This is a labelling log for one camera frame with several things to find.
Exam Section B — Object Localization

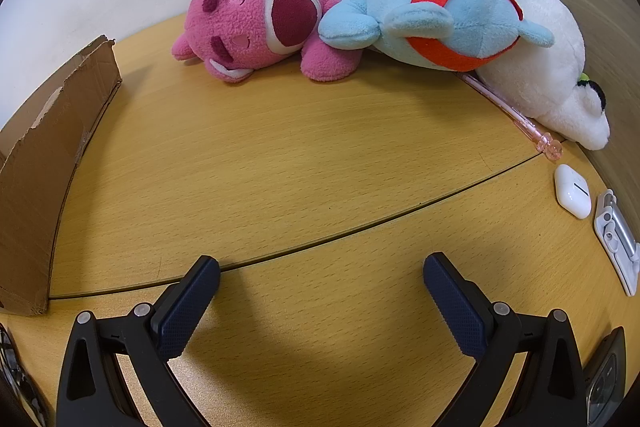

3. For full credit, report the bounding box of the dark object at left edge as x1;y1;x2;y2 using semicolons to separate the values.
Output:
1;325;50;426

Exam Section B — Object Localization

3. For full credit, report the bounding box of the black phone on table edge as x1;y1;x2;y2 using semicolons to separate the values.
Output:
584;326;626;427

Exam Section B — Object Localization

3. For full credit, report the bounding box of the white metal clip stand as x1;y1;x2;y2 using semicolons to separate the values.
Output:
593;188;639;297

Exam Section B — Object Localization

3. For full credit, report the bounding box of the white earbuds case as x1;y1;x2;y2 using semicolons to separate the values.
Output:
553;164;592;220

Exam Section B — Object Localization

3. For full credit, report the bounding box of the brown cardboard box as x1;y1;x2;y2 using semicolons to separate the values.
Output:
0;36;122;315

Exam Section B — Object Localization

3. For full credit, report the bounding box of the pink transparent pen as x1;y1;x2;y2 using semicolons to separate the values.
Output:
457;72;563;161

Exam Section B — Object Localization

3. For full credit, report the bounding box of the white panda plush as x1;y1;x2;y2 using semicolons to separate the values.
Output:
476;0;610;150

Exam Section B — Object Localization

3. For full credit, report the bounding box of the blue plush with red collar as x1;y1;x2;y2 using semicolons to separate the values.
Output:
318;0;554;72

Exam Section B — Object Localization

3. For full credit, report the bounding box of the pink bear plush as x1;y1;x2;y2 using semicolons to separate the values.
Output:
171;0;362;83

